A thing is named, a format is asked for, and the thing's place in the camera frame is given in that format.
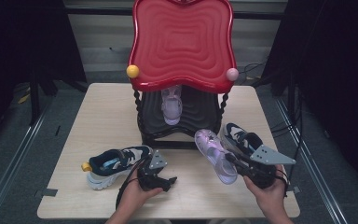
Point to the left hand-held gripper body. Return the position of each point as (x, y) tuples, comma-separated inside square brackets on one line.
[(150, 179)]

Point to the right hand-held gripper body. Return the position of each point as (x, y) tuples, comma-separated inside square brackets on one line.
[(270, 155)]

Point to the navy and white sneaker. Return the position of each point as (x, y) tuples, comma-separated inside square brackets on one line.
[(239, 137), (115, 165)]

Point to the red and black shoe rack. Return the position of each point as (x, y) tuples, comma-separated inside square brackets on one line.
[(183, 46)]

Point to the person's left hand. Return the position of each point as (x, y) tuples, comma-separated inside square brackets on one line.
[(133, 199)]

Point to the person's right hand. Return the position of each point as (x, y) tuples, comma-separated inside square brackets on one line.
[(272, 199)]

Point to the grey tape piece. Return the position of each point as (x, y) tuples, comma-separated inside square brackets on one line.
[(294, 189), (46, 193)]

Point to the black curtain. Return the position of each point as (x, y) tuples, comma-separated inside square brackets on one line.
[(338, 77), (12, 46)]

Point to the black floor tape strip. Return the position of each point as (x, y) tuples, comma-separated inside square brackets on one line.
[(57, 130)]

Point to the black metal stand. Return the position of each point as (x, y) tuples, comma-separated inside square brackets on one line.
[(34, 99)]

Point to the yellow floor tape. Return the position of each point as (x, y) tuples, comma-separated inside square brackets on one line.
[(24, 98)]

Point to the metal floor rail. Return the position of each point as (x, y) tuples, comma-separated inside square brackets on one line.
[(21, 149), (317, 183)]

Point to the black horizontal rail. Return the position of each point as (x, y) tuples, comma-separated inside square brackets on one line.
[(99, 11)]

